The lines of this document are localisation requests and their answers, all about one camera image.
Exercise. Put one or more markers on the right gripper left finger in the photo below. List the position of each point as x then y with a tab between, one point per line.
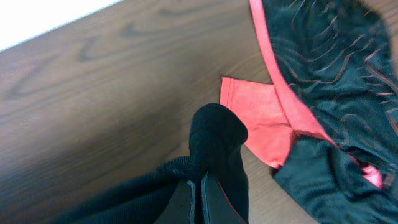
181	206

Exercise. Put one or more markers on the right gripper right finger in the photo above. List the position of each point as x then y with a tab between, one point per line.
216	207

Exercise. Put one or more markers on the black t-shirt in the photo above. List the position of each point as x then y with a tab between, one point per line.
215	140

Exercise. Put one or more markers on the red garment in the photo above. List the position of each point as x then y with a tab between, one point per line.
272	113

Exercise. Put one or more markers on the black patterned jersey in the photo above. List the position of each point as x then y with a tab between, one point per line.
336	57

